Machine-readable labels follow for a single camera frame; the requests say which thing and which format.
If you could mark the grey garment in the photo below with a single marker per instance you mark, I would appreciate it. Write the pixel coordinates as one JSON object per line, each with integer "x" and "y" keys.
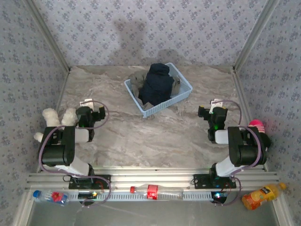
{"x": 137, "y": 81}

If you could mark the light blue plastic basket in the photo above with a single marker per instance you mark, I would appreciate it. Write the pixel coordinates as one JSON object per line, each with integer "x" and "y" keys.
{"x": 150, "y": 110}

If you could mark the navy blue garment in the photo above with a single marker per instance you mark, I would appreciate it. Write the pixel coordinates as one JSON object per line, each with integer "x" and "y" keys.
{"x": 157, "y": 87}

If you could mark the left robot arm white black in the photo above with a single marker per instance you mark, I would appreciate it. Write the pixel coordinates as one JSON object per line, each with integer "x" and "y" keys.
{"x": 58, "y": 150}

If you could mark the white teddy bear pink outfit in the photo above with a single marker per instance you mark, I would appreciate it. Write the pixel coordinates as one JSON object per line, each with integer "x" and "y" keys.
{"x": 50, "y": 116}

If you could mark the pink doll plush black hair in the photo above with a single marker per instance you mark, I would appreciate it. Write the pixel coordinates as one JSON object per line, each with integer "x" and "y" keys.
{"x": 256, "y": 124}

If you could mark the black controller board with LED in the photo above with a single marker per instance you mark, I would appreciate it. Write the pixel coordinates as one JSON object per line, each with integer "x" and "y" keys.
{"x": 218, "y": 196}
{"x": 87, "y": 195}

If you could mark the clear water bottle blue cap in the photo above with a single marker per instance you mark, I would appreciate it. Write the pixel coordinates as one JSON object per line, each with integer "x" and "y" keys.
{"x": 51, "y": 197}

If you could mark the orange juice bottle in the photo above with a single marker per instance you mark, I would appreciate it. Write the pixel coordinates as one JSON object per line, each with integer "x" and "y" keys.
{"x": 258, "y": 196}

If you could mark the clear cola bottle red cap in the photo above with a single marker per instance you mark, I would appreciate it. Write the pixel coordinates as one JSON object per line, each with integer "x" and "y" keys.
{"x": 152, "y": 191}

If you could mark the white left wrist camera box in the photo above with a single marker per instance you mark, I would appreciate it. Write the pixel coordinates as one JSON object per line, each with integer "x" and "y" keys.
{"x": 85, "y": 102}

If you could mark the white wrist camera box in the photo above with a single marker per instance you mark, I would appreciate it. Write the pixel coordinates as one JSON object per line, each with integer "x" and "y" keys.
{"x": 215, "y": 102}
{"x": 85, "y": 102}

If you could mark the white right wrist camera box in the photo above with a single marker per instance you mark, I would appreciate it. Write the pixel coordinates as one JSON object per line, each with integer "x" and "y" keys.
{"x": 215, "y": 102}

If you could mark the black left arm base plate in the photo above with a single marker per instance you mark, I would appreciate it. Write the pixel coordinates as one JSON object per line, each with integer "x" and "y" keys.
{"x": 103, "y": 180}

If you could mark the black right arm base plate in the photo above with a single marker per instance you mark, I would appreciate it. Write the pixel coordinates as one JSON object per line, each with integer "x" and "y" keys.
{"x": 200, "y": 181}

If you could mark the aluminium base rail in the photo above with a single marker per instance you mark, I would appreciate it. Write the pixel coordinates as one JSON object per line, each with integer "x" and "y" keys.
{"x": 152, "y": 176}

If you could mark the aluminium corner post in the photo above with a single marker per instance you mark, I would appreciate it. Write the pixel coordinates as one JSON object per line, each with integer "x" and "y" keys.
{"x": 254, "y": 35}
{"x": 49, "y": 35}

